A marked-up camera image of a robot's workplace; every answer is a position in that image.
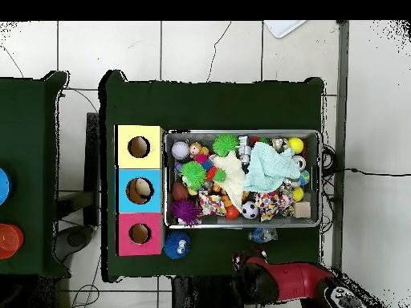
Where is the wooden cube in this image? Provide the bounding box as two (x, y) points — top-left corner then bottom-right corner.
(294, 201), (311, 220)

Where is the wooden box with three holes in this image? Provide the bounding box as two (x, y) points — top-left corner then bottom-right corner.
(114, 124), (166, 257)

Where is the white tray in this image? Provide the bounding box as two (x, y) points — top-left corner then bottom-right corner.
(262, 20), (307, 39)

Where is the yellow ball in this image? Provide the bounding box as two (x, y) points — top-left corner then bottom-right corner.
(287, 136), (305, 156)

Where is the silver toy robot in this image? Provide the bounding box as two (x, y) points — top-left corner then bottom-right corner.
(237, 135), (253, 166)

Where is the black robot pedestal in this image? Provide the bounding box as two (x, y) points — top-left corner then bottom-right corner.
(171, 274), (245, 308)

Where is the purple spiky ball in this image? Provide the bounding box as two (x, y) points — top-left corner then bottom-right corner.
(169, 199), (203, 227)

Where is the orange plastic cup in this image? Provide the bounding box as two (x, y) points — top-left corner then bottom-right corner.
(0, 223), (21, 260)

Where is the blue round disc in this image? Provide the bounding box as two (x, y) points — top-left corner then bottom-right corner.
(0, 167), (13, 206)

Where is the mint green cloth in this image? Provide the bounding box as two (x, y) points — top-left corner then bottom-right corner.
(242, 141), (302, 194)

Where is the cream cloth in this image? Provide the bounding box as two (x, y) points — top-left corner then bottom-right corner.
(212, 151), (246, 209)

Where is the black cable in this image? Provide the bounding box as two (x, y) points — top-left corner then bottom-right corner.
(322, 167), (411, 177)

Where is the dark green tablecloth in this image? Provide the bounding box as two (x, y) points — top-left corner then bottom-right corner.
(0, 71), (71, 279)
(98, 69), (325, 283)

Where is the small soccer ball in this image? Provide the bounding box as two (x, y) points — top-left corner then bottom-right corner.
(241, 201), (260, 220)

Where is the white baseball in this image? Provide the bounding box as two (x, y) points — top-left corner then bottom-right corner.
(170, 140), (190, 160)

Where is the red plastic cup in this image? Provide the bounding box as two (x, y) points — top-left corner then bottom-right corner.
(14, 224), (25, 252)

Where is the large green spiky ball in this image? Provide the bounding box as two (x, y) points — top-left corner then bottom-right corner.
(178, 160), (208, 191)

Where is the blue spiky ball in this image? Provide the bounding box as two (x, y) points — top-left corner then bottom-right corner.
(163, 229), (192, 260)

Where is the silver mesh bin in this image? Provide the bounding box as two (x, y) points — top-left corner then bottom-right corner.
(162, 128), (323, 229)

